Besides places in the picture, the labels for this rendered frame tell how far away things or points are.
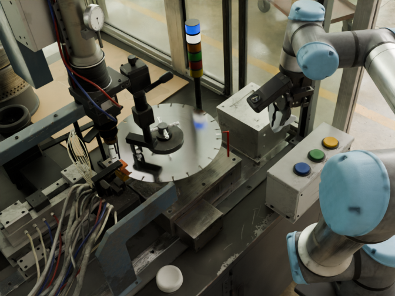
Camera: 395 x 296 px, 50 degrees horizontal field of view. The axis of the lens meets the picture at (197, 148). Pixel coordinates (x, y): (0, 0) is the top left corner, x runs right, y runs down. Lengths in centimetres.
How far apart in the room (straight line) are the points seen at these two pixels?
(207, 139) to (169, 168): 15
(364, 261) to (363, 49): 45
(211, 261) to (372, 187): 70
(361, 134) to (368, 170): 214
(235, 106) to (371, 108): 164
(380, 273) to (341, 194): 47
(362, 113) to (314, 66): 200
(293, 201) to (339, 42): 49
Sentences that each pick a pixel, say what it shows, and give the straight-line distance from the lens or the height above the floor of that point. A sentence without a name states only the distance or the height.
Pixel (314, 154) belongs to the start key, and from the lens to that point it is 126.
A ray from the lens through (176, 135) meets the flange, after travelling 123.
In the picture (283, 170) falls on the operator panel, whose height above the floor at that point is 90.
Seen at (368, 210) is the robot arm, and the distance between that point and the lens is 59.
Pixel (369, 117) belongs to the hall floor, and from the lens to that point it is 286.
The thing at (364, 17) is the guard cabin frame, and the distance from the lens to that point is 119.
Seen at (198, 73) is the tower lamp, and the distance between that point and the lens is 142.
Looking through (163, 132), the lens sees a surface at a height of 100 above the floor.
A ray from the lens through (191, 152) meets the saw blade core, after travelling 119.
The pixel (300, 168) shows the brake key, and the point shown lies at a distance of 121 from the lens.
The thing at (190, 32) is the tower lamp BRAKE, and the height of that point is 114.
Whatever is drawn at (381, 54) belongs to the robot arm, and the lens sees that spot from 90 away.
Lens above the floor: 179
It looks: 44 degrees down
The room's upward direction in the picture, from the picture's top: 5 degrees counter-clockwise
